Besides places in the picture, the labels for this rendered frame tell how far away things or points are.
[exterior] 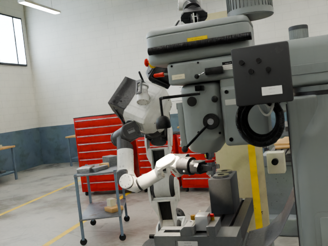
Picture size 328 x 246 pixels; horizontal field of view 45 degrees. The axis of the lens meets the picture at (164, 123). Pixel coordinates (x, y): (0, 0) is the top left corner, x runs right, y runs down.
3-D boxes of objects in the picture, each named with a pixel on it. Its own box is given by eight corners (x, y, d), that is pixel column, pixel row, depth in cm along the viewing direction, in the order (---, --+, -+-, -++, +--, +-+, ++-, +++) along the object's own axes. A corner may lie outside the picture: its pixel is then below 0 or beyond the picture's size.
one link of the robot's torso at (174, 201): (159, 233, 283) (149, 174, 266) (187, 232, 279) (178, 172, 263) (156, 247, 268) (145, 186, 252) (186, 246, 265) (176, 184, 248)
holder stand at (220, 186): (211, 214, 209) (207, 177, 208) (218, 203, 230) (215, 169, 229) (234, 214, 205) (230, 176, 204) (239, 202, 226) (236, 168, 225)
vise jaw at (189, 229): (180, 235, 161) (179, 226, 161) (188, 226, 173) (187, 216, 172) (194, 235, 159) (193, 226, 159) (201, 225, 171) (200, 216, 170)
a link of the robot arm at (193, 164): (195, 159, 184) (176, 158, 192) (197, 180, 184) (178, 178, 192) (212, 154, 193) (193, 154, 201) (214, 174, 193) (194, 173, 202)
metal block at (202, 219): (195, 231, 162) (194, 216, 162) (199, 226, 168) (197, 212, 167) (208, 231, 160) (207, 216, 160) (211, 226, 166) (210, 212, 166)
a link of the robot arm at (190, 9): (208, 26, 188) (205, 17, 198) (207, 5, 183) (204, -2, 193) (181, 29, 188) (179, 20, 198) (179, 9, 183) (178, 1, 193)
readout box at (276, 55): (235, 107, 142) (229, 48, 141) (238, 106, 151) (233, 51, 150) (294, 101, 136) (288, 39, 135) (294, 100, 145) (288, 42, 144)
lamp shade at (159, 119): (155, 128, 195) (154, 116, 194) (170, 127, 195) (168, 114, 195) (156, 129, 187) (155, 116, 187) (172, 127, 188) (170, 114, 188)
